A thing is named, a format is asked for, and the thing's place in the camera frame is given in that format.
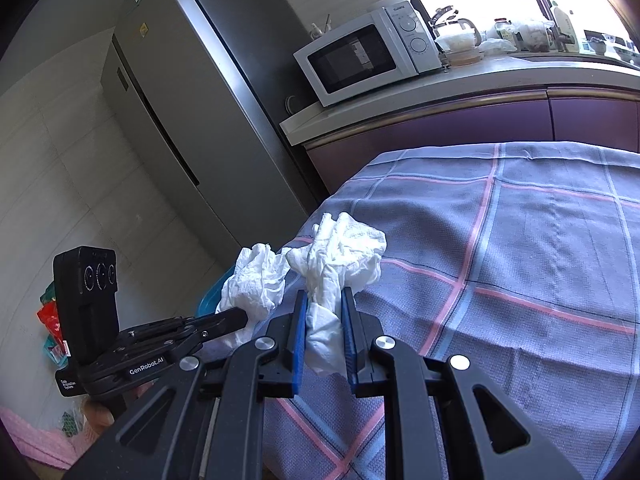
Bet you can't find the large white tissue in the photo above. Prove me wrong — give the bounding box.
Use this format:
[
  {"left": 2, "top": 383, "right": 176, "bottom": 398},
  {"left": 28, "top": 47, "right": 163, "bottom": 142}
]
[{"left": 285, "top": 211, "right": 388, "bottom": 378}]

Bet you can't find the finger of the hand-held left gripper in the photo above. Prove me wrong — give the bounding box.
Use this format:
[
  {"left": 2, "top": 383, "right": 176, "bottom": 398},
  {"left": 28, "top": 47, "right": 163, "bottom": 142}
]
[{"left": 182, "top": 307, "right": 248, "bottom": 350}]

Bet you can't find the red snack packet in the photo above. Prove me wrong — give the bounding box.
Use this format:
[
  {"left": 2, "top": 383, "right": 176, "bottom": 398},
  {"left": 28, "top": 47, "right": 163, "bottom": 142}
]
[{"left": 36, "top": 282, "right": 68, "bottom": 366}]

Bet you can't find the small white tissue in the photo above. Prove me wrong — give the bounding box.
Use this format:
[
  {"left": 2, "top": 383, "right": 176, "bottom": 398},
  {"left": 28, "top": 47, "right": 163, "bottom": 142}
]
[{"left": 215, "top": 243, "right": 292, "bottom": 350}]

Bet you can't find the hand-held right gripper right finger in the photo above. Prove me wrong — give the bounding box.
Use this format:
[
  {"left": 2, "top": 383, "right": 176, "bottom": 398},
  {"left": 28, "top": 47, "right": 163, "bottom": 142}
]
[{"left": 341, "top": 286, "right": 586, "bottom": 480}]

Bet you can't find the clear plastic food container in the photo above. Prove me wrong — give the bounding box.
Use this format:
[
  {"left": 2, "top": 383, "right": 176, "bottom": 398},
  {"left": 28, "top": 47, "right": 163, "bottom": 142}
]
[{"left": 435, "top": 30, "right": 483, "bottom": 68}]

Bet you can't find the large glass jar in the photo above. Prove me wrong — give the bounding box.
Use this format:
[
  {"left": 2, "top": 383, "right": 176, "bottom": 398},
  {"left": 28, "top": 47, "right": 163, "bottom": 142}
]
[{"left": 517, "top": 19, "right": 552, "bottom": 52}]

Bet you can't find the blue plastic basin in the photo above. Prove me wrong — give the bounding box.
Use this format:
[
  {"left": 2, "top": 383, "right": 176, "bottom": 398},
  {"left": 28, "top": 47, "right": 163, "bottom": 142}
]
[{"left": 195, "top": 279, "right": 242, "bottom": 318}]

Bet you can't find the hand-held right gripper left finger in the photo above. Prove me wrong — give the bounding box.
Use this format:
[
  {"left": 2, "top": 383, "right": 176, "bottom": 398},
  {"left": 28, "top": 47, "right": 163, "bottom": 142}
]
[{"left": 75, "top": 289, "right": 309, "bottom": 480}]

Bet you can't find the glass kettle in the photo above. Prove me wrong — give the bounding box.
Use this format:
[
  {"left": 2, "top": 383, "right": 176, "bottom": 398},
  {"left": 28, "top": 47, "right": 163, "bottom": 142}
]
[{"left": 429, "top": 5, "right": 483, "bottom": 48}]

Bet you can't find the kitchen counter with purple cabinets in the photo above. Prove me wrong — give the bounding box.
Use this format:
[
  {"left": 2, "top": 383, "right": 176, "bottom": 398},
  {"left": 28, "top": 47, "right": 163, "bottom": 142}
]
[{"left": 279, "top": 52, "right": 640, "bottom": 201}]

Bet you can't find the grey refrigerator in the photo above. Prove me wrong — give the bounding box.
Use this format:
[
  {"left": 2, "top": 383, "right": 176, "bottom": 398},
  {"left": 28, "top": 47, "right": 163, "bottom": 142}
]
[{"left": 100, "top": 0, "right": 331, "bottom": 271}]

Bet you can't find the pink cloth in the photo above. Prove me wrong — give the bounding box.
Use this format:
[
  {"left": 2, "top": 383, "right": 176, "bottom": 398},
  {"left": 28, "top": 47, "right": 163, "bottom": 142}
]
[{"left": 0, "top": 405, "right": 96, "bottom": 468}]

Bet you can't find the clear plastic bag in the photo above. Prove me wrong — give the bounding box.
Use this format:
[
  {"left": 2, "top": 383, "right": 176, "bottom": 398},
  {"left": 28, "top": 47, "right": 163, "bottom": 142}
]
[{"left": 477, "top": 37, "right": 517, "bottom": 54}]

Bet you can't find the white microwave oven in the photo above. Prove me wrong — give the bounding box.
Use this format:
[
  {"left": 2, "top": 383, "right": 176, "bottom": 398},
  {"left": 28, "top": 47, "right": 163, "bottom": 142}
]
[{"left": 292, "top": 2, "right": 443, "bottom": 108}]

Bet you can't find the person's left hand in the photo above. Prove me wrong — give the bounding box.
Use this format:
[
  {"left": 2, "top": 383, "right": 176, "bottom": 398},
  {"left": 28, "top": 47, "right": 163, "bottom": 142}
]
[{"left": 82, "top": 400, "right": 118, "bottom": 433}]

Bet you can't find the white dish soap bottle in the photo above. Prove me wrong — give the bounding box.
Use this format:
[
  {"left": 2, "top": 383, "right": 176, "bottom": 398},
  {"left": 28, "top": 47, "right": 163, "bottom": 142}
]
[{"left": 552, "top": 6, "right": 581, "bottom": 53}]

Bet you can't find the patterned ceramic bowl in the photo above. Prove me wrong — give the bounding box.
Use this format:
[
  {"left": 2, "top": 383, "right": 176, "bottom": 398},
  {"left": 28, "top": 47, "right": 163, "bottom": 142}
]
[{"left": 612, "top": 35, "right": 640, "bottom": 57}]

